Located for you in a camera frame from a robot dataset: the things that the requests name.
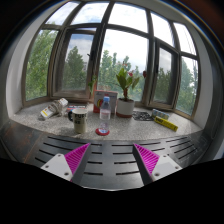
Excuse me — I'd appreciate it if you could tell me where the red-flowered plant in white pot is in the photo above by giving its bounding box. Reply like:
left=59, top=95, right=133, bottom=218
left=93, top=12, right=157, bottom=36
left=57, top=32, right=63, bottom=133
left=87, top=64, right=141, bottom=118

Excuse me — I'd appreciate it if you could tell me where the clear blue-capped water bottle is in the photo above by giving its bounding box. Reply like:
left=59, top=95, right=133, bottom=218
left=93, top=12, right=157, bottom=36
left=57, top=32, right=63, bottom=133
left=98, top=96, right=112, bottom=135

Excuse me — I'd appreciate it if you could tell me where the pale blue and yellow box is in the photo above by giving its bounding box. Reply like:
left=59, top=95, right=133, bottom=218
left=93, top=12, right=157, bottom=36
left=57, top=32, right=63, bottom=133
left=151, top=108, right=170, bottom=120

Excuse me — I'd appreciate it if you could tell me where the white and red carton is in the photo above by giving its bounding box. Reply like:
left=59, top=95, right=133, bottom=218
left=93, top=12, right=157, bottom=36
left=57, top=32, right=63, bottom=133
left=92, top=89, right=119, bottom=114

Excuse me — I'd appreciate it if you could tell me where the coiled beige cord bundle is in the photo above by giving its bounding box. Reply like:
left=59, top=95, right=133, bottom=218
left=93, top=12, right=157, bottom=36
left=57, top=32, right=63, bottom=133
left=49, top=99, right=64, bottom=117

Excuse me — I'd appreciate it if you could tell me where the cream mug with black print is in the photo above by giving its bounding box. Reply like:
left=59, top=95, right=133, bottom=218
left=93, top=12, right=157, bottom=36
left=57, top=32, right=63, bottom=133
left=67, top=107, right=88, bottom=135

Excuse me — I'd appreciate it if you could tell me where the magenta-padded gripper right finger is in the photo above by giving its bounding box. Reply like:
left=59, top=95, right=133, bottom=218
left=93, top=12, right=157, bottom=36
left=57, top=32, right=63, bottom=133
left=131, top=143, right=184, bottom=186

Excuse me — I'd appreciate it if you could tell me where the yellow and black box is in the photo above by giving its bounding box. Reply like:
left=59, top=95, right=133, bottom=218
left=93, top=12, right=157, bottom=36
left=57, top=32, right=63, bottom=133
left=153, top=115, right=179, bottom=132

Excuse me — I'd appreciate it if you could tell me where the black grid trivet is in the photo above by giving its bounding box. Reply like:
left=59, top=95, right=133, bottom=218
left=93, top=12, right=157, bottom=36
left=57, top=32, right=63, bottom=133
left=132, top=110, right=154, bottom=122

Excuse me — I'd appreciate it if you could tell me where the brown-framed bay window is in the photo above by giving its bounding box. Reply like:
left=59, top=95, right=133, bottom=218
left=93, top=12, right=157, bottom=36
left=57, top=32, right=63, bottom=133
left=21, top=0, right=203, bottom=119

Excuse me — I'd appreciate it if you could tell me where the flat round red coaster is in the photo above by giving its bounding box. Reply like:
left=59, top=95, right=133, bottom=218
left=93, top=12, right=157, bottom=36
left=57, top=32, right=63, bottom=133
left=95, top=127, right=111, bottom=137

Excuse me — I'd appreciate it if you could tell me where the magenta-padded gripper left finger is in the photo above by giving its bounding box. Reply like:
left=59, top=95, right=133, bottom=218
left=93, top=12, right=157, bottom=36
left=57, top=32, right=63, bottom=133
left=40, top=143, right=93, bottom=186

